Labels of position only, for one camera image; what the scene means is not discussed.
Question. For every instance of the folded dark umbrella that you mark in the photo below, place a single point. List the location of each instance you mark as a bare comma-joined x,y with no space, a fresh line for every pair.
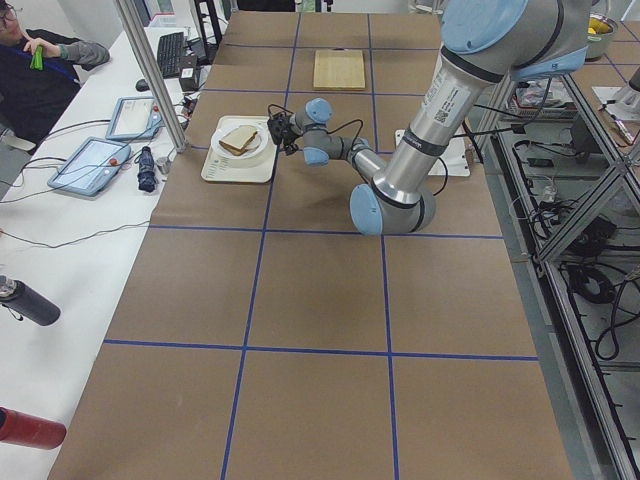
146,172

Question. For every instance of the black water bottle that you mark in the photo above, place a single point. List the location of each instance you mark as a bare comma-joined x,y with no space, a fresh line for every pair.
19,297

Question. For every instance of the bread slice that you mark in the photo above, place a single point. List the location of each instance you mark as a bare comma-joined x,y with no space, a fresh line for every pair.
237,137
227,149

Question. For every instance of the bread slice on plate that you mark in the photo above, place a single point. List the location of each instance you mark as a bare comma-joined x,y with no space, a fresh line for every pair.
227,149

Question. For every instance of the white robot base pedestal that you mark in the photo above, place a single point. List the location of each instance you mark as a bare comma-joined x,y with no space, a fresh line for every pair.
453,161

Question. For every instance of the red bottle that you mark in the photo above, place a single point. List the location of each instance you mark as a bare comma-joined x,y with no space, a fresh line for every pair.
18,428

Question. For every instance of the far teach pendant tablet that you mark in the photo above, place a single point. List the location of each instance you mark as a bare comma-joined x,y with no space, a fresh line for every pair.
133,119

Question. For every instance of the wooden cutting board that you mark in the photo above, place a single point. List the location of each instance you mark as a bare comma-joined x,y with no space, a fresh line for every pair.
339,70

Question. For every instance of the small black box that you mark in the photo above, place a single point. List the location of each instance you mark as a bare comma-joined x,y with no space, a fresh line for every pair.
189,79

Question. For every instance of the aluminium frame post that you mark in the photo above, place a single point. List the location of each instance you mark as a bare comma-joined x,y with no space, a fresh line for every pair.
145,57

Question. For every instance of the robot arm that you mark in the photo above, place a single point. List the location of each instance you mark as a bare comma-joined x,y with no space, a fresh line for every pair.
482,41

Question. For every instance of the black keyboard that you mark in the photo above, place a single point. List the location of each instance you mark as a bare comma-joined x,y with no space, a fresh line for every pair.
170,50

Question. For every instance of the black computer mouse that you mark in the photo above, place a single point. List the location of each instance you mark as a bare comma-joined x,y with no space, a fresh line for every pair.
141,85

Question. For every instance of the near teach pendant tablet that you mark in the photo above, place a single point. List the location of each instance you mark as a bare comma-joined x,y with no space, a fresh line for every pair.
91,167

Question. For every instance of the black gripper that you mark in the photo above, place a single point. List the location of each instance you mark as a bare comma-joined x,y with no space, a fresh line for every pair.
288,135

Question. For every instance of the seated person in black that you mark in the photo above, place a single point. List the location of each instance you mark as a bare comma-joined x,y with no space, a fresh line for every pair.
38,75

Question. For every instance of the teach pendant tablet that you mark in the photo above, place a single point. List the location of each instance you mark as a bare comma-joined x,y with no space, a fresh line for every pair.
133,119
91,167

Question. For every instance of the small metal cup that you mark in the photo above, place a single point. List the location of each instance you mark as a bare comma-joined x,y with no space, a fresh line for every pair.
163,164

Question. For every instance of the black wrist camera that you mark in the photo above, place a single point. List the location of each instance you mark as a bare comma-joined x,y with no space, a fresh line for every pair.
279,127

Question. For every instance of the white round plate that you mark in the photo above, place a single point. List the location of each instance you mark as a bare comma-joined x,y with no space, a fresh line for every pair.
238,141

